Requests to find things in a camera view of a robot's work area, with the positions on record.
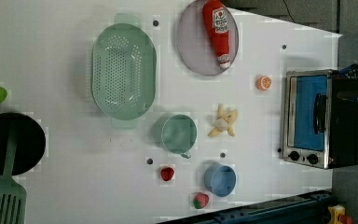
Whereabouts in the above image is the peeled toy banana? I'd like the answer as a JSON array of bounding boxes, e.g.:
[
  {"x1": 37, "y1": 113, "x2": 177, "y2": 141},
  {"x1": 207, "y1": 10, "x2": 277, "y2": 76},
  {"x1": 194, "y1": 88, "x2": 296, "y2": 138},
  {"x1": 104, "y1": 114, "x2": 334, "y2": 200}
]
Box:
[{"x1": 208, "y1": 104, "x2": 239, "y2": 137}]

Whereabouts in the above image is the black toaster oven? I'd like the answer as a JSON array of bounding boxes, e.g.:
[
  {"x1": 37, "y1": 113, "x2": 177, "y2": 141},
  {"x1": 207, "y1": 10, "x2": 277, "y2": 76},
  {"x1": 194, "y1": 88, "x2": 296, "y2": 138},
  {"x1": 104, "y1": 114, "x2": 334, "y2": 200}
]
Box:
[{"x1": 282, "y1": 70, "x2": 358, "y2": 169}]

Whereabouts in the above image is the orange slice toy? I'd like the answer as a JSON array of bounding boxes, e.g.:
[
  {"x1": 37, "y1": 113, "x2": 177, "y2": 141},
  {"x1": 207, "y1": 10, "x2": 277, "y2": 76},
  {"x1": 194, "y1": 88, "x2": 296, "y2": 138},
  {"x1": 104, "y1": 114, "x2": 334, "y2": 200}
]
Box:
[{"x1": 256, "y1": 76, "x2": 272, "y2": 91}]

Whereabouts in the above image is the yellow red toy block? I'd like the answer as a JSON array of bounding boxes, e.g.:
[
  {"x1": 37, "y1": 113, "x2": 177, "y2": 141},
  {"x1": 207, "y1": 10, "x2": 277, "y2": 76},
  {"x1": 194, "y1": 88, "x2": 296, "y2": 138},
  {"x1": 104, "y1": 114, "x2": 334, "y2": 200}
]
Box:
[{"x1": 328, "y1": 204, "x2": 353, "y2": 224}]

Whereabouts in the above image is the red plush ketchup bottle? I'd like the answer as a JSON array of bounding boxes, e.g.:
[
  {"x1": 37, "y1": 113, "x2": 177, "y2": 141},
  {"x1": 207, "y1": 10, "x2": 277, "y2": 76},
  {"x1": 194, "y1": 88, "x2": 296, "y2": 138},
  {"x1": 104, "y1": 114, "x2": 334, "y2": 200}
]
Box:
[{"x1": 201, "y1": 0, "x2": 231, "y2": 69}]

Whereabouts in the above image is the grey round plate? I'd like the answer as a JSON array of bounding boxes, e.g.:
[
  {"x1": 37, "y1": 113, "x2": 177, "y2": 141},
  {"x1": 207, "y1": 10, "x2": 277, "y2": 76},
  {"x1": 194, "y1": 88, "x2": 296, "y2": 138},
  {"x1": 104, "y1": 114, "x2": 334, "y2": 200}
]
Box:
[{"x1": 176, "y1": 0, "x2": 239, "y2": 76}]

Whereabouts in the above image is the blue cup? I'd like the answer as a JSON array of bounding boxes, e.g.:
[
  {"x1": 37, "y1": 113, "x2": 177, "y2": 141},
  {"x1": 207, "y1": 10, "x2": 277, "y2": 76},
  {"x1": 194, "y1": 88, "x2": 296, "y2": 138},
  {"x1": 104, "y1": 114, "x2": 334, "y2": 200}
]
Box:
[{"x1": 204, "y1": 163, "x2": 237, "y2": 197}]

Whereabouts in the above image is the green mug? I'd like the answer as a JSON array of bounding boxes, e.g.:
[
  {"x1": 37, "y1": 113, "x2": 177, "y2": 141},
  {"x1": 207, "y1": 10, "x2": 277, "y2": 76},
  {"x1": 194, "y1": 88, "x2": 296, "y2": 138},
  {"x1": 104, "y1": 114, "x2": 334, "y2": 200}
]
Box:
[{"x1": 153, "y1": 114, "x2": 198, "y2": 159}]

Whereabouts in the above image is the pink green toy strawberry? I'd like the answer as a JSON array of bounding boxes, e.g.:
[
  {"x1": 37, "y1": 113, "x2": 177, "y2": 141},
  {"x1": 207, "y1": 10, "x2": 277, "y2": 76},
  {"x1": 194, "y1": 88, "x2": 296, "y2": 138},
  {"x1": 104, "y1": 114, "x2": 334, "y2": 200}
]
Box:
[{"x1": 192, "y1": 192, "x2": 209, "y2": 209}]

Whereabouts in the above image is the red toy strawberry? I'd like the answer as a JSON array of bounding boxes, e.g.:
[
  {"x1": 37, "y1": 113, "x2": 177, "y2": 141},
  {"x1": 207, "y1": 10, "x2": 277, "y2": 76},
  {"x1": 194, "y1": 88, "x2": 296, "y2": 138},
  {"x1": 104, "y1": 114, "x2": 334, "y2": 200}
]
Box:
[{"x1": 160, "y1": 167, "x2": 174, "y2": 181}]

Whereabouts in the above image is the green plastic colander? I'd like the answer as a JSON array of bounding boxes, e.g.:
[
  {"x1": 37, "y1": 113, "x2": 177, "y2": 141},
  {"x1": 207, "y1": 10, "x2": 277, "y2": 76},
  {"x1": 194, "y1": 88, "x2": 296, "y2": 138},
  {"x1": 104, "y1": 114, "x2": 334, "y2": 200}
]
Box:
[{"x1": 91, "y1": 13, "x2": 157, "y2": 130}]

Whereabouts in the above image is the black frying pan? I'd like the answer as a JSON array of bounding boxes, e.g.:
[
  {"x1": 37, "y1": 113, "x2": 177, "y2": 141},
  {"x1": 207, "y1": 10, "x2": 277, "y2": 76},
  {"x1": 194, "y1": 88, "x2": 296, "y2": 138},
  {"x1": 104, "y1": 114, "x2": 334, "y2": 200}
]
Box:
[{"x1": 0, "y1": 112, "x2": 47, "y2": 175}]

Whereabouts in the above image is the green slotted spatula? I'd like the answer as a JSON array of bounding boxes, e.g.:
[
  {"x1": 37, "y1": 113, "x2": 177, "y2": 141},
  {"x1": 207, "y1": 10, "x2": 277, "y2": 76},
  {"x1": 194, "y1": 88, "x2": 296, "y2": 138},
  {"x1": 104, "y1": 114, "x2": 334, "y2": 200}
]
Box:
[{"x1": 0, "y1": 121, "x2": 26, "y2": 224}]

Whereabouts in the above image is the blue metal frame rail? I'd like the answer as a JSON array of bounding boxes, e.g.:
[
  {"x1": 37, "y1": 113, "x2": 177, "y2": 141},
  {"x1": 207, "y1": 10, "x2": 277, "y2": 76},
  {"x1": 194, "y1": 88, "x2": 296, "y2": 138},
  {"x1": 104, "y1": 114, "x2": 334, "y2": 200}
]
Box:
[{"x1": 159, "y1": 190, "x2": 337, "y2": 224}]

